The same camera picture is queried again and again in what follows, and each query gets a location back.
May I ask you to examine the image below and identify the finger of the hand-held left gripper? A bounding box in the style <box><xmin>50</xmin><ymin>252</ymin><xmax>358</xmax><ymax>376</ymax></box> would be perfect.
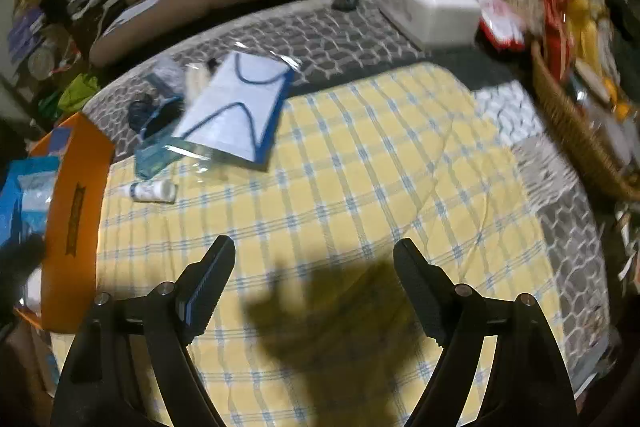
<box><xmin>0</xmin><ymin>234</ymin><xmax>47</xmax><ymax>308</ymax></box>

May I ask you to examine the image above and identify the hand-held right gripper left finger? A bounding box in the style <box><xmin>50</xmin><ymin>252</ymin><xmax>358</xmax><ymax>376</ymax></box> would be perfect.
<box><xmin>50</xmin><ymin>235</ymin><xmax>237</xmax><ymax>427</ymax></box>

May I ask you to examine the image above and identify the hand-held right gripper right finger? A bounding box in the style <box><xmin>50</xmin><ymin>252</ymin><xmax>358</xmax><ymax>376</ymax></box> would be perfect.
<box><xmin>392</xmin><ymin>238</ymin><xmax>576</xmax><ymax>427</ymax></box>

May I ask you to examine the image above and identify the blue window pouch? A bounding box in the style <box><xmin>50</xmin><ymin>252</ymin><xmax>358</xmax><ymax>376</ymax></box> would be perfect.
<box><xmin>0</xmin><ymin>157</ymin><xmax>62</xmax><ymax>253</ymax></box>

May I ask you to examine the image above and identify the orange cardboard box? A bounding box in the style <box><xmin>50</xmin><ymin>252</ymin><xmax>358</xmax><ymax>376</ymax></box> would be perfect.
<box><xmin>10</xmin><ymin>113</ymin><xmax>117</xmax><ymax>335</ymax></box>

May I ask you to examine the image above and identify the white blue-trimmed packet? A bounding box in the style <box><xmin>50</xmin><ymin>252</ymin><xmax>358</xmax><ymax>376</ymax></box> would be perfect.
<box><xmin>171</xmin><ymin>51</ymin><xmax>293</xmax><ymax>172</ymax></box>

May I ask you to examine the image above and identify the clear floss pick box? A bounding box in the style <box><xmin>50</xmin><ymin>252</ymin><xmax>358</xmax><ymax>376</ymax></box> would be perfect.
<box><xmin>150</xmin><ymin>57</ymin><xmax>183</xmax><ymax>92</ymax></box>

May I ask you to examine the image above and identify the small white tube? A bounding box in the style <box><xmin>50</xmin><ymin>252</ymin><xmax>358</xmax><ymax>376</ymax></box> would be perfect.
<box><xmin>117</xmin><ymin>181</ymin><xmax>178</xmax><ymax>205</ymax></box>

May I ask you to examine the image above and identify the yellow plaid blanket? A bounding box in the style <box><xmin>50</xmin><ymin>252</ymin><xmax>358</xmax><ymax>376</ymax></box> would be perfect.
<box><xmin>50</xmin><ymin>62</ymin><xmax>566</xmax><ymax>427</ymax></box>

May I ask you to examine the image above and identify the teal transparent pouch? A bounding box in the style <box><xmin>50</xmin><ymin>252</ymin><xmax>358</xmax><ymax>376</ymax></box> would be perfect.
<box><xmin>134</xmin><ymin>132</ymin><xmax>213</xmax><ymax>180</ymax></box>

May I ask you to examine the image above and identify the green bag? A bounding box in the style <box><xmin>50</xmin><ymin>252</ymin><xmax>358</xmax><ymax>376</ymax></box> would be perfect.
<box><xmin>39</xmin><ymin>74</ymin><xmax>100</xmax><ymax>118</ymax></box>

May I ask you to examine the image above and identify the round tin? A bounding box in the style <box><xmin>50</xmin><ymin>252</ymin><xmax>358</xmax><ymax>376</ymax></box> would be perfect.
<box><xmin>27</xmin><ymin>42</ymin><xmax>57</xmax><ymax>78</ymax></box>

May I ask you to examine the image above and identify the wicker basket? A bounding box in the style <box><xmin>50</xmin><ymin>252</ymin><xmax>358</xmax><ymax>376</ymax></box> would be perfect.
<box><xmin>531</xmin><ymin>39</ymin><xmax>640</xmax><ymax>202</ymax></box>

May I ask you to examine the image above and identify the black panel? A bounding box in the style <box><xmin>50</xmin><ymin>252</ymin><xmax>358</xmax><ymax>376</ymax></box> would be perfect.
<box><xmin>42</xmin><ymin>0</ymin><xmax>71</xmax><ymax>25</ymax></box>

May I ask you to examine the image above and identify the red snack packet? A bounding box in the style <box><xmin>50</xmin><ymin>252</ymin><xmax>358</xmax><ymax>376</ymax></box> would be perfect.
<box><xmin>477</xmin><ymin>0</ymin><xmax>527</xmax><ymax>52</ymax></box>

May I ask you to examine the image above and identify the white paper sheet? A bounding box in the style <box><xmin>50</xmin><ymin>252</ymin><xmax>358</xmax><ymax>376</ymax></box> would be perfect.
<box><xmin>106</xmin><ymin>0</ymin><xmax>168</xmax><ymax>30</ymax></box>

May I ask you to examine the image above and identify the grey patterned blanket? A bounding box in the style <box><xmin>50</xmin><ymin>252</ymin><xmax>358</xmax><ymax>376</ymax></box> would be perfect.
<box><xmin>82</xmin><ymin>0</ymin><xmax>613</xmax><ymax>403</ymax></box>

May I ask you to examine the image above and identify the white tissue box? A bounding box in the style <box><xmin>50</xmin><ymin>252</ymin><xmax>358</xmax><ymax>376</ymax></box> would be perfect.
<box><xmin>378</xmin><ymin>0</ymin><xmax>482</xmax><ymax>51</ymax></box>

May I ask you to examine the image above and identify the pile of snack packets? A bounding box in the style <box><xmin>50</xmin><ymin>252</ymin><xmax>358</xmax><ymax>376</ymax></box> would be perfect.
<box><xmin>470</xmin><ymin>0</ymin><xmax>640</xmax><ymax>118</ymax></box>

